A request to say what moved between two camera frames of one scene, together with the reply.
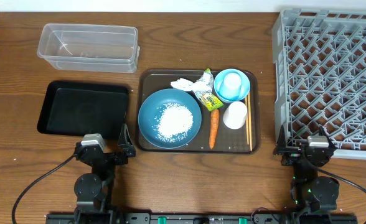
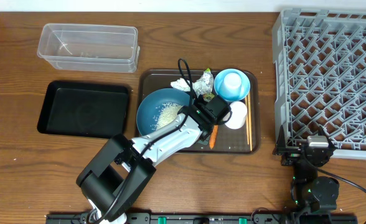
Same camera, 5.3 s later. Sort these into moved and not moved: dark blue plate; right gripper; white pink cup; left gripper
Moved: left gripper
Not moved: white pink cup; dark blue plate; right gripper
